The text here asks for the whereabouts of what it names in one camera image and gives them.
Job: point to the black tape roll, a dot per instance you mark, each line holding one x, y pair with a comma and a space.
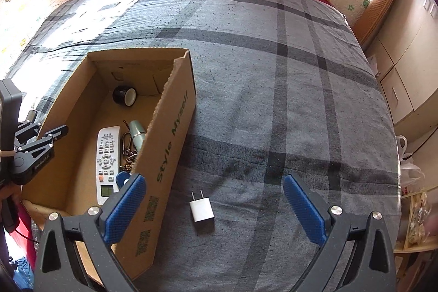
124, 95

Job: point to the black phone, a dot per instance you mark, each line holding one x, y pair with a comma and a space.
32, 115

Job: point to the red cloth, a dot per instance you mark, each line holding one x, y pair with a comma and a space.
27, 230

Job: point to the wooden shelf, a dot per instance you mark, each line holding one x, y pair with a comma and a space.
417, 230

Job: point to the person's left hand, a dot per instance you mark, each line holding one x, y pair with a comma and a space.
7, 206

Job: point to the key bunch with blue fob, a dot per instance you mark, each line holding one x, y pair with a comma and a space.
123, 179

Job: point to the blue cloth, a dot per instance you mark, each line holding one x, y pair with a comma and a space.
24, 273

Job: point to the teal lotion bottle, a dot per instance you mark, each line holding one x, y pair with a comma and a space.
137, 136

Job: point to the white plug charger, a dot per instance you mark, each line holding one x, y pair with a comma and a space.
202, 211

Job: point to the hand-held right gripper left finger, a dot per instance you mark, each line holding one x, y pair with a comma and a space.
125, 206

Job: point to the white remote control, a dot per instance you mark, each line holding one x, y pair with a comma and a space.
107, 158

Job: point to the brown cardboard box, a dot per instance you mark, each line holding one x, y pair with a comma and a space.
171, 148

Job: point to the grey plaid blanket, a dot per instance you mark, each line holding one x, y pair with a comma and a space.
273, 73

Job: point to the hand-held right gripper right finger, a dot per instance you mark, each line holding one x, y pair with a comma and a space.
304, 210

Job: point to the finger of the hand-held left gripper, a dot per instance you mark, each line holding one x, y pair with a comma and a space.
56, 133
29, 129

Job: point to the beige wardrobe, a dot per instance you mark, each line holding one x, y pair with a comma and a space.
410, 56

